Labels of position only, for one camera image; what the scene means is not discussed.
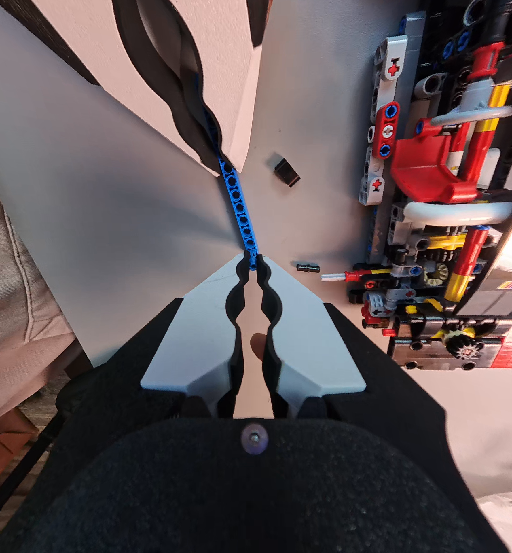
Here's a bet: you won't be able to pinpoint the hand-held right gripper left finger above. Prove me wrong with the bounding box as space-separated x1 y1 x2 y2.
141 253 251 418

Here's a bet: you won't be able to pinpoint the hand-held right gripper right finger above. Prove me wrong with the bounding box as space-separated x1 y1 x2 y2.
257 254 367 418

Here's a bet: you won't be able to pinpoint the crumpled clear plastic bags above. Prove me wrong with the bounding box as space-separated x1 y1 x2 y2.
476 488 512 553

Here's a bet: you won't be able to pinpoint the lego car chassis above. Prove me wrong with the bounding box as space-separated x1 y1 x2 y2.
321 0 512 372

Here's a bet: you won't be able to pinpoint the long blue lego beam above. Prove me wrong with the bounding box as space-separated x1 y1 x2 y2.
193 73 259 270

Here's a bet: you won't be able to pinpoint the small black lego piece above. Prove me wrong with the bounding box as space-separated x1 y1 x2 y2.
274 158 301 188

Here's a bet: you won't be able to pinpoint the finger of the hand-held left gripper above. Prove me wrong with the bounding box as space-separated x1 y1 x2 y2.
31 0 221 178
170 0 270 172

